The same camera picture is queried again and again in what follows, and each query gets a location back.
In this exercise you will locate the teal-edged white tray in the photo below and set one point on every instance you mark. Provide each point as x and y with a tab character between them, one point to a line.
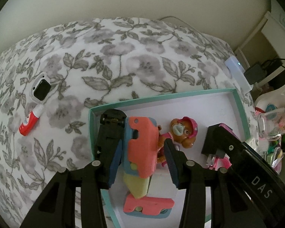
204	104

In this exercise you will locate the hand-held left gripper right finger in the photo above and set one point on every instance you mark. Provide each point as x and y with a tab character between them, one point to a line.
172	168

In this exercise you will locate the black toy car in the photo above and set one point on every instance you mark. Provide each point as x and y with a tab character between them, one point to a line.
104	137

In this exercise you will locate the brown dog figurine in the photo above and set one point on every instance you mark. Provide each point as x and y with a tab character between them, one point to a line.
184	128

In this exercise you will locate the clear glass jar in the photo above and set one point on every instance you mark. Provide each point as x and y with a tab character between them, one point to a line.
273	123

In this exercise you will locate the red white tube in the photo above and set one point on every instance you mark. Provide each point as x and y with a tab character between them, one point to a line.
28	123

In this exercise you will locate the black charger block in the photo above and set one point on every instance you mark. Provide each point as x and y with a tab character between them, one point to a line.
254	74

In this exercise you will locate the yellow foam piece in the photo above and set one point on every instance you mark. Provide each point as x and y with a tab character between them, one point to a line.
137	185

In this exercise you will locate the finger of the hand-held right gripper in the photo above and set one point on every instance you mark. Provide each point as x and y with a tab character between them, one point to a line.
231	142

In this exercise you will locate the white power bank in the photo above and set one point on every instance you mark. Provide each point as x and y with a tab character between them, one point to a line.
237	73

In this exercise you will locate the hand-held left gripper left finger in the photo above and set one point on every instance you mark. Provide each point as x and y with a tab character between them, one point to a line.
115	166

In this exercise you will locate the pink toy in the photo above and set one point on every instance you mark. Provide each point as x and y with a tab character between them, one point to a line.
222	163

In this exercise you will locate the grey floral blanket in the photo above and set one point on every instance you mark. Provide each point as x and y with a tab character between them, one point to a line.
133	64

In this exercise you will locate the black power adapter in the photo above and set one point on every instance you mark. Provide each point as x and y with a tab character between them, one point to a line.
211	140

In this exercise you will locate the pink blue foam car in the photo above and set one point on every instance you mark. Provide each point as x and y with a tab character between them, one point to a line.
147	203
142	152

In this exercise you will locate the pile of colourful small toys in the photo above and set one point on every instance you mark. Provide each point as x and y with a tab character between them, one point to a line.
275	152

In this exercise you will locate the white shelf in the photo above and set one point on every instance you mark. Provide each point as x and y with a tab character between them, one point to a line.
258	33

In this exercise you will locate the white smartwatch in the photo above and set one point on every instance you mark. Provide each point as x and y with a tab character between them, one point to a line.
40	89

